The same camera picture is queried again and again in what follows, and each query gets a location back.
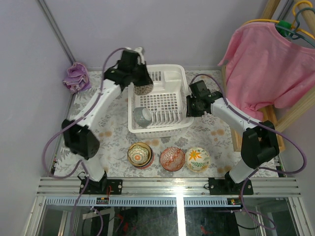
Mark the tan patterned ceramic bowl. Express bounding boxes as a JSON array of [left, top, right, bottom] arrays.
[[133, 84, 154, 96]]

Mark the red patterned ceramic bowl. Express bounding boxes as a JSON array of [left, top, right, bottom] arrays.
[[159, 147, 185, 172]]

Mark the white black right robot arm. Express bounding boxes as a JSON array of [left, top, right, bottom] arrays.
[[187, 80, 280, 194]]

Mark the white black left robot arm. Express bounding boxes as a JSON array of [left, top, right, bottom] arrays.
[[62, 47, 154, 194]]

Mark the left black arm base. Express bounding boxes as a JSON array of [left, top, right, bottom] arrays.
[[77, 172, 123, 195]]

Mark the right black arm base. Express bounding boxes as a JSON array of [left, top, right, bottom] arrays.
[[208, 172, 253, 196]]

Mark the white plastic dish rack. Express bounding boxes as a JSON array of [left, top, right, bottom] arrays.
[[128, 64, 194, 139]]

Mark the floral table mat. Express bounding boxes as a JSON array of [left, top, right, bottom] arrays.
[[54, 71, 241, 178]]

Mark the crumpled purple cloth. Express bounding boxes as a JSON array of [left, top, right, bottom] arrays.
[[63, 62, 92, 94]]

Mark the yellow flower ceramic bowl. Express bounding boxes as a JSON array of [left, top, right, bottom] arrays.
[[185, 147, 210, 173]]

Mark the pink t-shirt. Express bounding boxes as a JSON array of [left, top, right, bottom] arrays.
[[219, 22, 315, 120]]

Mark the scalloped green orange bowl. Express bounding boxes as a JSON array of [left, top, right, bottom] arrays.
[[127, 144, 150, 166]]

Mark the tan bowl under scalloped bowl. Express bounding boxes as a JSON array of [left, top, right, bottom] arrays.
[[127, 142, 154, 169]]

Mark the green clothes hanger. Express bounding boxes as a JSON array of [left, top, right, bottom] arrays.
[[275, 7, 315, 48]]

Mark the yellow clothes hanger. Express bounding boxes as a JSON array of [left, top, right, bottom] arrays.
[[243, 0, 315, 39]]

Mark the wooden clothes rack frame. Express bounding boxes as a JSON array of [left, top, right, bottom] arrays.
[[221, 0, 315, 153]]

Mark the aluminium rail frame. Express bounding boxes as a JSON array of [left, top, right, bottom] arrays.
[[22, 177, 315, 236]]

